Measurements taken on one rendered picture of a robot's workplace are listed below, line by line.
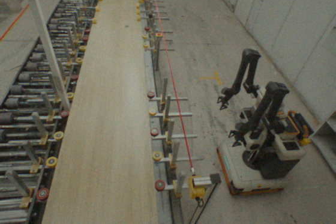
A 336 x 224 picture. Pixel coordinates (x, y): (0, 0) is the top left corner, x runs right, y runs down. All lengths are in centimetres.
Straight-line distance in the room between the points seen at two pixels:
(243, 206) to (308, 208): 76
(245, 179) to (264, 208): 43
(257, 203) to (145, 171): 158
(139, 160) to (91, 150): 41
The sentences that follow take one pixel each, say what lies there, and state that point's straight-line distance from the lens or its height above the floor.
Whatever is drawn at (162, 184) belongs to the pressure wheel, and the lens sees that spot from 180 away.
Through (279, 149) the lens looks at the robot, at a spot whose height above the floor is 77.
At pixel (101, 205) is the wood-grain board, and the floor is 90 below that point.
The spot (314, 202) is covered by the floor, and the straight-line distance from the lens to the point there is 337.
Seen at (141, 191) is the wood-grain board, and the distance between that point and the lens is 177.
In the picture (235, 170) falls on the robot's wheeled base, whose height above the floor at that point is 28.
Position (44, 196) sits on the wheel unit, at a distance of 188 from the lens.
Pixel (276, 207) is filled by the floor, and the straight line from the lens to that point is 308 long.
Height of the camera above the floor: 253
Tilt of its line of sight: 43 degrees down
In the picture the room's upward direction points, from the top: 8 degrees clockwise
